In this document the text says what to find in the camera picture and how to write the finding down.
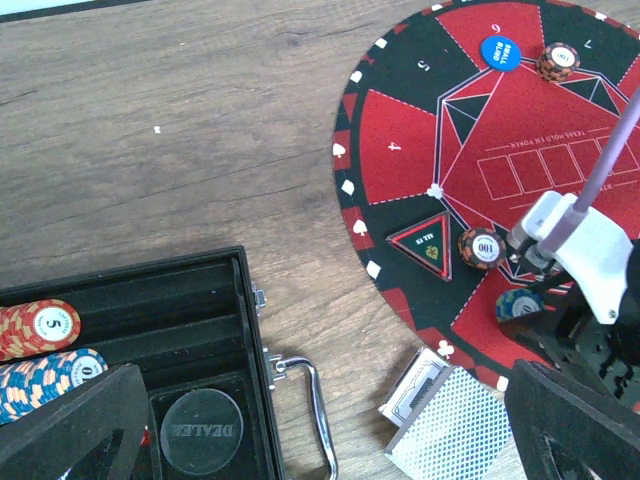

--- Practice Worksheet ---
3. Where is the brown 100 chip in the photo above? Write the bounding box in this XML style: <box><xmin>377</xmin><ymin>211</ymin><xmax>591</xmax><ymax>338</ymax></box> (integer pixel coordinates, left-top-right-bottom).
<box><xmin>536</xmin><ymin>42</ymin><xmax>581</xmax><ymax>82</ymax></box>
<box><xmin>457</xmin><ymin>227</ymin><xmax>507</xmax><ymax>270</ymax></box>

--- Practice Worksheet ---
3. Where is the teal chip seat two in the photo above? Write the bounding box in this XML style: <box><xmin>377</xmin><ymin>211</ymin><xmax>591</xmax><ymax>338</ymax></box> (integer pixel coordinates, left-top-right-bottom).
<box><xmin>495</xmin><ymin>288</ymin><xmax>544</xmax><ymax>323</ymax></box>

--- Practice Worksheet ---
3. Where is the black poker chip case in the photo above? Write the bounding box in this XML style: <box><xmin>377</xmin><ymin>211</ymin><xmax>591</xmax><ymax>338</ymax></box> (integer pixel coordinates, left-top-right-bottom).
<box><xmin>1</xmin><ymin>246</ymin><xmax>311</xmax><ymax>479</ymax></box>

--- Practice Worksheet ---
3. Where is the blue 10 chip stack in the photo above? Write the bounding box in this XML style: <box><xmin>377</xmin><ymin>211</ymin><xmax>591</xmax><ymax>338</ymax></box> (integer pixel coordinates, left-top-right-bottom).
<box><xmin>1</xmin><ymin>348</ymin><xmax>108</xmax><ymax>425</ymax></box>

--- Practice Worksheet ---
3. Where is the red 5 chip stack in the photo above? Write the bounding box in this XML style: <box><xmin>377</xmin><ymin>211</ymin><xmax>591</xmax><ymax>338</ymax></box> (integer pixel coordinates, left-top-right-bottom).
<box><xmin>1</xmin><ymin>299</ymin><xmax>81</xmax><ymax>361</ymax></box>

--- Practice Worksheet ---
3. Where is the triangular all in marker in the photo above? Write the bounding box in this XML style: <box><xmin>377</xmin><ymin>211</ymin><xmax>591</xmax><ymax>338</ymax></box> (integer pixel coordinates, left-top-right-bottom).
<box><xmin>386</xmin><ymin>210</ymin><xmax>452</xmax><ymax>282</ymax></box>

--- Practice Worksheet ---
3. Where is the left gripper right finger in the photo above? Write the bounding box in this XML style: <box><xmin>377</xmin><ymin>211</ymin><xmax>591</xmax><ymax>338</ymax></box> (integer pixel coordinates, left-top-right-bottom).
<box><xmin>504</xmin><ymin>360</ymin><xmax>639</xmax><ymax>479</ymax></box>

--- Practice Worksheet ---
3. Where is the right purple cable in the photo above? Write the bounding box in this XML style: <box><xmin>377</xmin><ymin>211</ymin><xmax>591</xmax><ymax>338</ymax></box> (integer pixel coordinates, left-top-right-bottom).
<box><xmin>541</xmin><ymin>84</ymin><xmax>640</xmax><ymax>251</ymax></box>

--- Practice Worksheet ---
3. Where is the round red black poker mat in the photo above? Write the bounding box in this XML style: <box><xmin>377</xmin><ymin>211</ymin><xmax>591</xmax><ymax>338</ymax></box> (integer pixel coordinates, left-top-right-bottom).
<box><xmin>333</xmin><ymin>1</ymin><xmax>639</xmax><ymax>389</ymax></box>

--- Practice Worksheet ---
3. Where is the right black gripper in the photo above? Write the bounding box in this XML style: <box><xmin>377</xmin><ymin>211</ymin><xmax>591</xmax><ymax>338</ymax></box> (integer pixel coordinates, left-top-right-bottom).
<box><xmin>499</xmin><ymin>249</ymin><xmax>639</xmax><ymax>400</ymax></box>

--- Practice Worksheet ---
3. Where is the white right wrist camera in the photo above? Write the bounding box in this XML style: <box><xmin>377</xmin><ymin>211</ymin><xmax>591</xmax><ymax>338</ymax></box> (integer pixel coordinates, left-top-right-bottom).
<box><xmin>507</xmin><ymin>190</ymin><xmax>633</xmax><ymax>325</ymax></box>

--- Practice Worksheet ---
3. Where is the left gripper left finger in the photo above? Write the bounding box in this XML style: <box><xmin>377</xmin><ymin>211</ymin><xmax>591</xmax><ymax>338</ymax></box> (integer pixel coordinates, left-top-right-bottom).
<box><xmin>1</xmin><ymin>364</ymin><xmax>148</xmax><ymax>479</ymax></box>

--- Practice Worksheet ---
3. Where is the blue small blind button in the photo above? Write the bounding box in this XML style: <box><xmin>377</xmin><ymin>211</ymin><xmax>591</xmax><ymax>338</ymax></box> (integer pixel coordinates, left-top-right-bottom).
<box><xmin>481</xmin><ymin>35</ymin><xmax>522</xmax><ymax>72</ymax></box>

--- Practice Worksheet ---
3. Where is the clear dealer button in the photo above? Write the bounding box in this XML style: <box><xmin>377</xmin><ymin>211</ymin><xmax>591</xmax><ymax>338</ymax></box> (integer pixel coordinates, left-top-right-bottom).
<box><xmin>160</xmin><ymin>388</ymin><xmax>244</xmax><ymax>477</ymax></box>

